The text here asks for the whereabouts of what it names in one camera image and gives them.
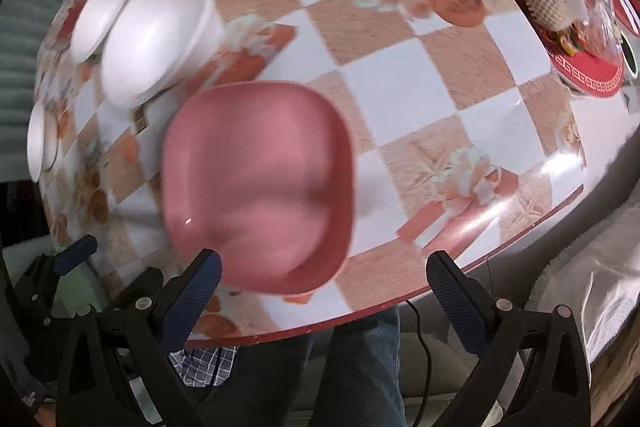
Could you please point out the plaid cloth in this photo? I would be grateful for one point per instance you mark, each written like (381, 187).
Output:
(200, 364)

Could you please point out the large white bowl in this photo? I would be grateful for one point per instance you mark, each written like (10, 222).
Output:
(155, 37)

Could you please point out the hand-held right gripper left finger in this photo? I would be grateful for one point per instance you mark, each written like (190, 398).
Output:
(197, 292)

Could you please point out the pink square plate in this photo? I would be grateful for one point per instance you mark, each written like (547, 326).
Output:
(255, 182)

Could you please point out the red round tray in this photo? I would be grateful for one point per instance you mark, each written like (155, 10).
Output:
(595, 79)

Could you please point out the white fleece blanket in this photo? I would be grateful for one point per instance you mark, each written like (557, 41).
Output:
(590, 267)

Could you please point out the person's blue jeans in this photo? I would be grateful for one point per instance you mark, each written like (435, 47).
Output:
(360, 367)

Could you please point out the white cup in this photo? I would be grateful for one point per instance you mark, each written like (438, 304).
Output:
(631, 54)

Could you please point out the checkered printed tablecloth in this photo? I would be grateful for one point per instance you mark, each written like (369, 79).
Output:
(400, 82)

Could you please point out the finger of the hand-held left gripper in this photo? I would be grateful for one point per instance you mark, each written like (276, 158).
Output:
(75, 253)
(142, 282)

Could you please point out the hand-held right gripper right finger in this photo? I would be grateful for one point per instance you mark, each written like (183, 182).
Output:
(452, 297)

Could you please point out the white dotted round object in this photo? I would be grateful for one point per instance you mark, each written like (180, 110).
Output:
(550, 4)

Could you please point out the small white bowl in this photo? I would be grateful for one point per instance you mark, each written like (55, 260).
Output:
(37, 142)

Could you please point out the grey ribbed sofa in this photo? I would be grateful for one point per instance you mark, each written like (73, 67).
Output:
(20, 57)

